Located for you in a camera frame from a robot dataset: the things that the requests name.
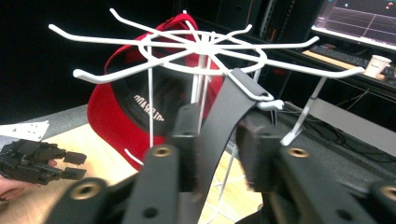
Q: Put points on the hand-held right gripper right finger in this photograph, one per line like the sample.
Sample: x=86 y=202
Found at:
x=299 y=186

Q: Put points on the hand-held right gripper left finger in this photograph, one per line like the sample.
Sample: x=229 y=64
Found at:
x=162 y=186

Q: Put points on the red and black cap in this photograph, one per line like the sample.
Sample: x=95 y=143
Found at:
x=115 y=124

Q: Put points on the dark desk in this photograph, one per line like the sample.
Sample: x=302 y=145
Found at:
x=342 y=77

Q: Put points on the black keyboard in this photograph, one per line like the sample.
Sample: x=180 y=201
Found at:
x=339 y=56

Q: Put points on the white paper cup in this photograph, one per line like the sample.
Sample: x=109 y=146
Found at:
x=376 y=66

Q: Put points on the computer monitor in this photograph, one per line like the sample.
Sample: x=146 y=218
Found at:
x=358 y=18

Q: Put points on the grey metal table frame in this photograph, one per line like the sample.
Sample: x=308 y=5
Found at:
x=355 y=124

